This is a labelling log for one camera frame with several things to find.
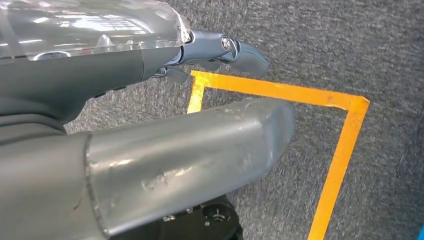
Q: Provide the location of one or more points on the yellow floor tape square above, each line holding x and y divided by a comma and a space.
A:
341, 165

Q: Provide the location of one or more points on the blue metal shelf rack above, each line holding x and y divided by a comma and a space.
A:
421, 233

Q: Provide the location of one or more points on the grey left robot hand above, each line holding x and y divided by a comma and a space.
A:
182, 155

